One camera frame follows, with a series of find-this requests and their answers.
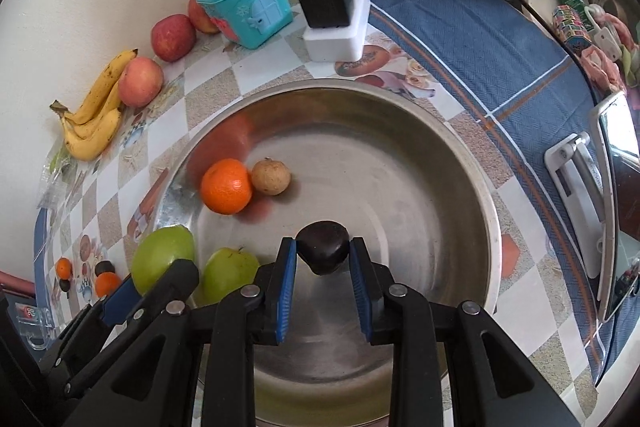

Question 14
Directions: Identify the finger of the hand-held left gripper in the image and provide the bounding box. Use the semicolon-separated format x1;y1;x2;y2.
109;260;201;349
41;275;147;384

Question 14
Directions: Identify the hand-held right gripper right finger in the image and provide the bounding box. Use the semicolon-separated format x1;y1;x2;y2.
348;236;586;427

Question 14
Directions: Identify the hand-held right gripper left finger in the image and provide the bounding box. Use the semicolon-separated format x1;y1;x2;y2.
62;236;300;427

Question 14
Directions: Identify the large green jujube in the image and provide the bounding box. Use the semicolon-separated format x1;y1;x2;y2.
131;226;196;297

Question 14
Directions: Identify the large stainless steel plate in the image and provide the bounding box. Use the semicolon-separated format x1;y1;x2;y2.
152;78;502;427

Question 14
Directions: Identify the brown longan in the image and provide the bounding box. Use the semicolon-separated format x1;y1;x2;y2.
250;158;292;196

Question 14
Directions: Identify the clear plastic container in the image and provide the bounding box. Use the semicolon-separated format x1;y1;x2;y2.
15;302;55;350

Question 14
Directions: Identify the clear plastic bag with greens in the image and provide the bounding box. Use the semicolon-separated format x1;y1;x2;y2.
37;142;76;208

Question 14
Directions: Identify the yellow banana bunch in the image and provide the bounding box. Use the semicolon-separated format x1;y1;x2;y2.
49;48;138;162

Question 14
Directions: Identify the pale pink apple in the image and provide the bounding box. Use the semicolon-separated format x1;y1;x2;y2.
118;58;165;108

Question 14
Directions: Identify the white phone stand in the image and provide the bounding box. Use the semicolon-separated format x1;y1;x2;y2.
544;132;608;279

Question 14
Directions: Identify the red apple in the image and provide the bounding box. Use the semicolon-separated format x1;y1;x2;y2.
151;14;197;62
187;0;221;35

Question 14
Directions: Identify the white charger block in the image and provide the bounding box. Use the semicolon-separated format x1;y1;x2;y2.
303;0;371;62

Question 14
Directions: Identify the smartphone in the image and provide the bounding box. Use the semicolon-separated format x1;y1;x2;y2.
590;91;640;323

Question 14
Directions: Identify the teal house-shaped box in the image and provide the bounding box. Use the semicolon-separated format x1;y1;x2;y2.
196;0;293;50

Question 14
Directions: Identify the patterned small box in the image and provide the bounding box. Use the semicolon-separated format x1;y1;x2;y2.
552;4;591;52

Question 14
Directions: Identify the pink and white clutter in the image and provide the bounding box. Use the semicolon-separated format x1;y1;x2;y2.
582;2;640;88

